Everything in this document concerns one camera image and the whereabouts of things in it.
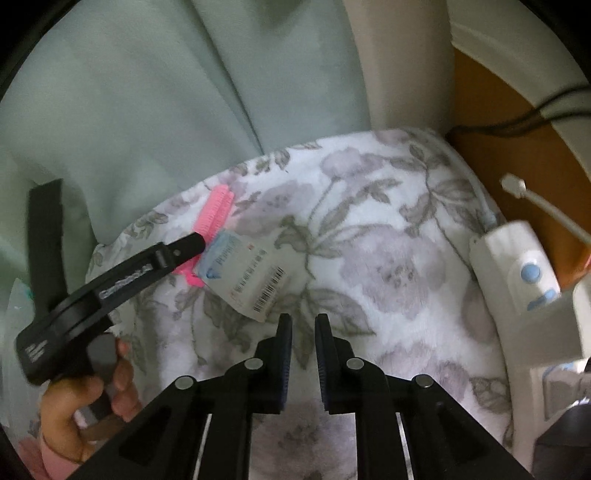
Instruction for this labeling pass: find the pink comb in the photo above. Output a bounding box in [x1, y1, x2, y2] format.
[178, 185, 234, 287]

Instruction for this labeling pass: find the pale green curtain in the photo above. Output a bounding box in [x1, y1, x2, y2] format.
[0, 0, 375, 296]

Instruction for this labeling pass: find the white cable with connector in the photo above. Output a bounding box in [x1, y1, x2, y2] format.
[501, 173, 591, 250]

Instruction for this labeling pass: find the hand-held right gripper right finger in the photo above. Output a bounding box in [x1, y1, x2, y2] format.
[315, 313, 536, 480]

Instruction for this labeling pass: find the white power strip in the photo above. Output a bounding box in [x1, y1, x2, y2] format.
[468, 220, 568, 467]

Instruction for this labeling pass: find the white and blue carton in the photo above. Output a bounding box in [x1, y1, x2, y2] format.
[196, 231, 289, 321]

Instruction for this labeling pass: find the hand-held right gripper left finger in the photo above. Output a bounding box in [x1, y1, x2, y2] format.
[69, 313, 293, 480]

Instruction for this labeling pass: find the white charger plug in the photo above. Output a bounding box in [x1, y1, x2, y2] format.
[517, 277, 591, 370]

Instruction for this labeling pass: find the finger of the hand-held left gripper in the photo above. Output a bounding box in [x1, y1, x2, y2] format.
[96, 232, 208, 308]

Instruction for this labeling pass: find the white bed frame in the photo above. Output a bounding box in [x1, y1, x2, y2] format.
[448, 0, 591, 123]

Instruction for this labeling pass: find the black cable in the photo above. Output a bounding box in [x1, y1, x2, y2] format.
[448, 85, 591, 137]

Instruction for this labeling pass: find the person's left hand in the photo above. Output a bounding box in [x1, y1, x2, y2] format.
[39, 339, 144, 464]

